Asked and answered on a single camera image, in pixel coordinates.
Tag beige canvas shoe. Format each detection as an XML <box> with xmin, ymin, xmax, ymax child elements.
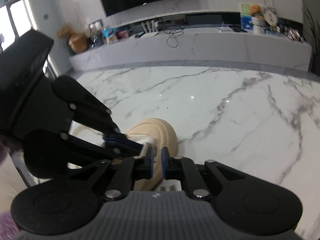
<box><xmin>69</xmin><ymin>117</ymin><xmax>179</xmax><ymax>192</ymax></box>

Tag white shoelace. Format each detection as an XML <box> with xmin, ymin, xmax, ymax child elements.
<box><xmin>127</xmin><ymin>134</ymin><xmax>157</xmax><ymax>147</ymax></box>

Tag brown round vase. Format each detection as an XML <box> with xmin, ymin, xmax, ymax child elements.
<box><xmin>68</xmin><ymin>33</ymin><xmax>88</xmax><ymax>54</ymax></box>

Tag snack bags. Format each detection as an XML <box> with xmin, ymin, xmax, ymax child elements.
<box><xmin>92</xmin><ymin>28</ymin><xmax>130</xmax><ymax>48</ymax></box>

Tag white wifi router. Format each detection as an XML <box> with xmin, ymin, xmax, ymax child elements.
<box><xmin>141</xmin><ymin>20</ymin><xmax>159</xmax><ymax>37</ymax></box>

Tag purple fluffy garment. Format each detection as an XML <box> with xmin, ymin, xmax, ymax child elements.
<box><xmin>1</xmin><ymin>142</ymin><xmax>20</xmax><ymax>239</ymax></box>

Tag teddy bear plush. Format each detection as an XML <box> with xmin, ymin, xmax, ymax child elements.
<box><xmin>249</xmin><ymin>4</ymin><xmax>262</xmax><ymax>17</ymax></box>

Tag cow pattern toys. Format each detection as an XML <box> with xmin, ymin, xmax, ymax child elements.
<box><xmin>284</xmin><ymin>27</ymin><xmax>305</xmax><ymax>43</ymax></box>

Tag potted green plant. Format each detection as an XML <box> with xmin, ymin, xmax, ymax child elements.
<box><xmin>304</xmin><ymin>7</ymin><xmax>319</xmax><ymax>76</ymax></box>

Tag black cable on console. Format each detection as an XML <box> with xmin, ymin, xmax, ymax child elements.
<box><xmin>165</xmin><ymin>28</ymin><xmax>185</xmax><ymax>49</ymax></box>

